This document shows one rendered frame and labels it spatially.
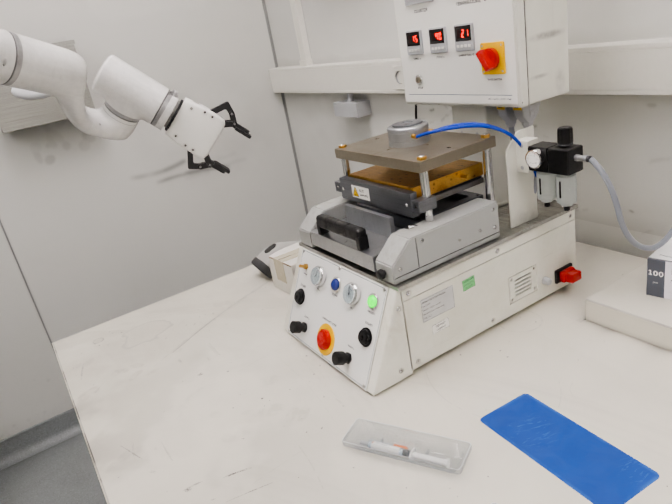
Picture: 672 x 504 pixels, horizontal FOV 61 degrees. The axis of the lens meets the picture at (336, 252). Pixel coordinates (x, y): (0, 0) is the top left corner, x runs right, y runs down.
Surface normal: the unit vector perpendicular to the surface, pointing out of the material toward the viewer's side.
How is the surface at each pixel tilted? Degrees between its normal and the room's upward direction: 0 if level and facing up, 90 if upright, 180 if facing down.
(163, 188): 90
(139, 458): 0
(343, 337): 65
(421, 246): 90
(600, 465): 0
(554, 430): 0
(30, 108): 90
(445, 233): 90
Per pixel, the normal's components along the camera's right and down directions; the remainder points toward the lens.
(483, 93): -0.83, 0.34
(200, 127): 0.28, 0.36
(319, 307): -0.83, -0.08
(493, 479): -0.18, -0.91
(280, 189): 0.53, 0.23
